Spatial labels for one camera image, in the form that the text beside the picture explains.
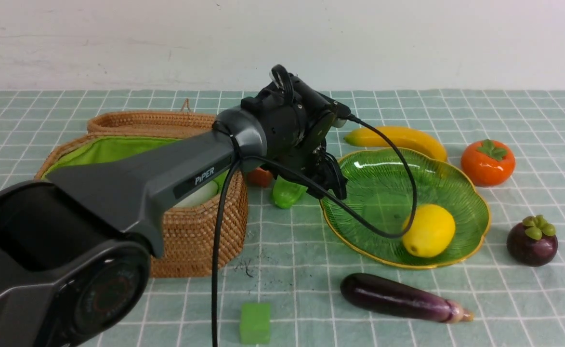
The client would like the yellow banana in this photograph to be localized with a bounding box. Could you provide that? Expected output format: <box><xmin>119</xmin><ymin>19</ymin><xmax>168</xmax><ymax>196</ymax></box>
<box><xmin>344</xmin><ymin>127</ymin><xmax>448</xmax><ymax>162</ymax></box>

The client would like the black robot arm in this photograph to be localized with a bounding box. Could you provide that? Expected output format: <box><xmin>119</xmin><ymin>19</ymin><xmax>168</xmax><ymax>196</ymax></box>
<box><xmin>0</xmin><ymin>76</ymin><xmax>351</xmax><ymax>347</ymax></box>

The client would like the woven wicker basket green lining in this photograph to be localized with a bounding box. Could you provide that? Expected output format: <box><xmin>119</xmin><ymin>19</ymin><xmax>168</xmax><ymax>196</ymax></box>
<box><xmin>35</xmin><ymin>133</ymin><xmax>249</xmax><ymax>278</ymax></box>

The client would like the white radish with green leaves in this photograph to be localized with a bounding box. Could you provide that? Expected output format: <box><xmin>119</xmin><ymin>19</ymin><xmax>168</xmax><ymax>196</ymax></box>
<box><xmin>174</xmin><ymin>181</ymin><xmax>218</xmax><ymax>209</ymax></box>

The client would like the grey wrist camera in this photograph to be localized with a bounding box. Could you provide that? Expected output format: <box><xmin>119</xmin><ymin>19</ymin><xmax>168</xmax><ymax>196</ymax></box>
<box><xmin>316</xmin><ymin>92</ymin><xmax>355</xmax><ymax>128</ymax></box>

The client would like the black cable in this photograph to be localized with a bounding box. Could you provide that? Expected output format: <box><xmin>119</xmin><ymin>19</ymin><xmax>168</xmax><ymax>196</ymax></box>
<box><xmin>210</xmin><ymin>114</ymin><xmax>418</xmax><ymax>347</ymax></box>

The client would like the green foam cube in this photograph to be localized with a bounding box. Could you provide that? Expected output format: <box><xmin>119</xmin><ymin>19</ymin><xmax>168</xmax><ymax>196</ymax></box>
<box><xmin>239</xmin><ymin>302</ymin><xmax>271</xmax><ymax>345</ymax></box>

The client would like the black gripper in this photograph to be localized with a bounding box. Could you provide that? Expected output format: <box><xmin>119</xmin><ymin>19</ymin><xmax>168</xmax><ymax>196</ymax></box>
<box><xmin>282</xmin><ymin>139</ymin><xmax>348</xmax><ymax>200</ymax></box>

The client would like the yellow lemon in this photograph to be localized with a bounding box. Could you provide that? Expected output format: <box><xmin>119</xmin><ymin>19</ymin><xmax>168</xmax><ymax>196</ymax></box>
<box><xmin>402</xmin><ymin>204</ymin><xmax>456</xmax><ymax>258</ymax></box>

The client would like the woven wicker basket lid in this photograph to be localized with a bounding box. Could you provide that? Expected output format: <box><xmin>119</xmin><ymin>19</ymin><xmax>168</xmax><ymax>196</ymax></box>
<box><xmin>87</xmin><ymin>99</ymin><xmax>215</xmax><ymax>139</ymax></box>

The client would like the orange persimmon green calyx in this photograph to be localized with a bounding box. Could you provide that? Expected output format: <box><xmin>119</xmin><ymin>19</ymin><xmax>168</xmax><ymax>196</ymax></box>
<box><xmin>460</xmin><ymin>139</ymin><xmax>516</xmax><ymax>187</ymax></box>

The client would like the dark purple eggplant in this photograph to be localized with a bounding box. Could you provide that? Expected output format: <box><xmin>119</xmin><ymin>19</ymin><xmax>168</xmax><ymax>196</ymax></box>
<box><xmin>340</xmin><ymin>273</ymin><xmax>474</xmax><ymax>324</ymax></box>

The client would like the green checkered tablecloth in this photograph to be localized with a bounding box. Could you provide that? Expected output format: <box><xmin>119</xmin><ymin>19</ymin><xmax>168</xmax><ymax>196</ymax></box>
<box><xmin>0</xmin><ymin>89</ymin><xmax>565</xmax><ymax>347</ymax></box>

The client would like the purple mangosteen green calyx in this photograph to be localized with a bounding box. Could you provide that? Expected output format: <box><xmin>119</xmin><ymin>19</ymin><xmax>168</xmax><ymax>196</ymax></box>
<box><xmin>506</xmin><ymin>214</ymin><xmax>558</xmax><ymax>267</ymax></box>

